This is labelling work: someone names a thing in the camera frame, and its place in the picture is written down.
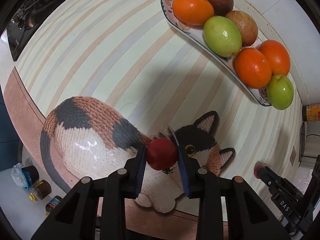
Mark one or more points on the black smartphone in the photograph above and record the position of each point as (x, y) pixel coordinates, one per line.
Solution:
(309, 144)

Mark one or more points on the blue kitchen cabinet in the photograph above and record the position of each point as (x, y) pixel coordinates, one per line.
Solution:
(9, 140)

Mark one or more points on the striped cat print table mat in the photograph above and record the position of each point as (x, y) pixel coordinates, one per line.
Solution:
(125, 53)

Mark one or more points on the blue plastic bag on floor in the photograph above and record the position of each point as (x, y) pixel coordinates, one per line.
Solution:
(18, 177)

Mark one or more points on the green apple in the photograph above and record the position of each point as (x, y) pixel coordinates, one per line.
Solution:
(280, 92)
(222, 36)

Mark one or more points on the black cup on floor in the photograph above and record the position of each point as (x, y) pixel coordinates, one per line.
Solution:
(31, 173)

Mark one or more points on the black gas stove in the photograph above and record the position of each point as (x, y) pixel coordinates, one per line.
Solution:
(28, 18)

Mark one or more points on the medium orange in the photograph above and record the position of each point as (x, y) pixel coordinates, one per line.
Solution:
(252, 68)
(193, 12)

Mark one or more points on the small brown jar on floor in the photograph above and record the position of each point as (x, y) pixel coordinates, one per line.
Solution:
(40, 190)

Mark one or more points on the vinegar bottle yellow label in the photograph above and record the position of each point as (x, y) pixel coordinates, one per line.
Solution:
(311, 113)

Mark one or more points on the russet yellow red apple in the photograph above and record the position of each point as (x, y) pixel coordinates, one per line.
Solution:
(246, 25)

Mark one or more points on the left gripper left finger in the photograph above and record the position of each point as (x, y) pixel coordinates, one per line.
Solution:
(135, 173)

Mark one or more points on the red cherry tomato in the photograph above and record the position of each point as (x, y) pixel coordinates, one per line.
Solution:
(259, 171)
(161, 154)

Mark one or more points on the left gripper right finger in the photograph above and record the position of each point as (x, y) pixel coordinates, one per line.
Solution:
(188, 167)

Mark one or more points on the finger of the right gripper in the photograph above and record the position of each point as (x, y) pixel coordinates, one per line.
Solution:
(275, 182)

